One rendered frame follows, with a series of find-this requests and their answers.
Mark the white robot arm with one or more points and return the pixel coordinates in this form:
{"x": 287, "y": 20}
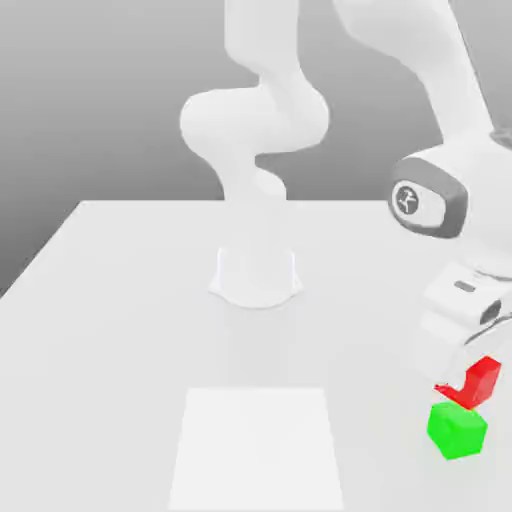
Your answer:
{"x": 256, "y": 120}

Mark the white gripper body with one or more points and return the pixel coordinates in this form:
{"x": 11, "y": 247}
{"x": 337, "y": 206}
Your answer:
{"x": 444, "y": 330}

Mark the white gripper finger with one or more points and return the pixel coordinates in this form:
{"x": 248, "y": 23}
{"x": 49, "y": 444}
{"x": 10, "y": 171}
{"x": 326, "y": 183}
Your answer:
{"x": 454, "y": 368}

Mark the small green cube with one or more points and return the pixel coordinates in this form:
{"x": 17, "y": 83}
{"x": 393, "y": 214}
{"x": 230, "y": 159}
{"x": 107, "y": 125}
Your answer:
{"x": 456, "y": 432}

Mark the small red cube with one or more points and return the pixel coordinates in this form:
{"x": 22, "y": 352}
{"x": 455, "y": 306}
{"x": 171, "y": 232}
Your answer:
{"x": 482, "y": 384}

